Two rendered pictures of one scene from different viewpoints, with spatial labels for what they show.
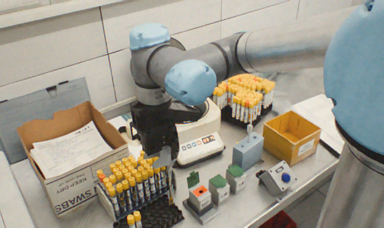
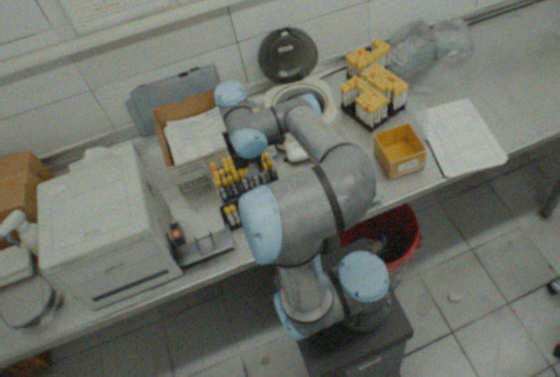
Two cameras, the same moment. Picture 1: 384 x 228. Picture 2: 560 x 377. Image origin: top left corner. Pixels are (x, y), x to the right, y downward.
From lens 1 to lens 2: 0.68 m
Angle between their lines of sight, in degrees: 20
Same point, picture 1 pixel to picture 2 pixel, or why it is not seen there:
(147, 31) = (226, 93)
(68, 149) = (195, 132)
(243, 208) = not seen: hidden behind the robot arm
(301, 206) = (461, 198)
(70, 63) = (199, 52)
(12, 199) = (136, 194)
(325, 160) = (428, 179)
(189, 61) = (245, 130)
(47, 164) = (176, 145)
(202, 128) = not seen: hidden behind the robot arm
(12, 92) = (150, 78)
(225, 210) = not seen: hidden behind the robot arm
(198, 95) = (251, 153)
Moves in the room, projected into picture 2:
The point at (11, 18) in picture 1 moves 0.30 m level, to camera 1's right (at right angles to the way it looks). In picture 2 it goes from (144, 25) to (235, 32)
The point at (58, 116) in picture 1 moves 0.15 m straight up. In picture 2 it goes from (188, 101) to (176, 70)
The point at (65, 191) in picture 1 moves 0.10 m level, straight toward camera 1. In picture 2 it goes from (185, 175) to (188, 200)
